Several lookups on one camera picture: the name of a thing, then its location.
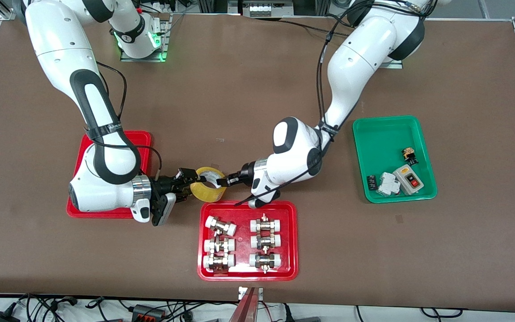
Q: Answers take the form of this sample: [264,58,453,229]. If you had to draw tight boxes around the yellowish packing tape roll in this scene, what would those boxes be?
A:
[190,166,228,202]

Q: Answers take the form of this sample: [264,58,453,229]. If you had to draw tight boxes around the larger red plastic tray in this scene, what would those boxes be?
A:
[197,200,299,282]

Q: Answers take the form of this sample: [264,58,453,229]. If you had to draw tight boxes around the green plastic tray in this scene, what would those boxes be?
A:
[352,115,438,204]

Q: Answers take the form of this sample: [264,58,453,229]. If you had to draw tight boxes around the steel pipe fitting white caps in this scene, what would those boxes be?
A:
[249,251,283,273]
[205,216,237,237]
[250,233,282,250]
[250,214,282,233]
[203,253,236,273]
[203,237,236,254]

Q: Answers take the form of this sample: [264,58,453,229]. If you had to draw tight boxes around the black orange power adapter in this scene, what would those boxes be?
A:
[131,304,167,321]

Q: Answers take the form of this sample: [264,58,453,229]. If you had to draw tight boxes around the reddish aluminium profile bar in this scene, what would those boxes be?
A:
[228,288,262,322]

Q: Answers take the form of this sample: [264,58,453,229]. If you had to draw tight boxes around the white circuit breaker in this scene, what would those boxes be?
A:
[376,172,402,196]

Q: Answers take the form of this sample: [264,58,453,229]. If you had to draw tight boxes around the grey power strip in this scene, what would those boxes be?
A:
[249,0,294,17]

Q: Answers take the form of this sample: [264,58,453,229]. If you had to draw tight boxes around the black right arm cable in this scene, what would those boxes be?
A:
[85,62,163,179]

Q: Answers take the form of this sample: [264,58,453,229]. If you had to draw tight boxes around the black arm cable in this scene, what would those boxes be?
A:
[234,0,432,207]
[85,62,163,179]

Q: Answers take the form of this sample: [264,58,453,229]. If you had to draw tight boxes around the small metal mounting bracket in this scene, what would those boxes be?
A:
[238,286,264,301]

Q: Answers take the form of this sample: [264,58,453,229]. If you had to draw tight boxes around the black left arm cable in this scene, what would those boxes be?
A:
[234,0,432,207]

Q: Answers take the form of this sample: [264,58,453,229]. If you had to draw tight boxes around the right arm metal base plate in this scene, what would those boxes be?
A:
[120,13,171,62]

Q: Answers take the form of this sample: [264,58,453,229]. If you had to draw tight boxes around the grey on-off switch box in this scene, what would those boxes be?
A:
[393,164,425,196]

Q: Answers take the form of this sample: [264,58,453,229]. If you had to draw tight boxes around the black base power cable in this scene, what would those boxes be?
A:
[280,18,345,36]

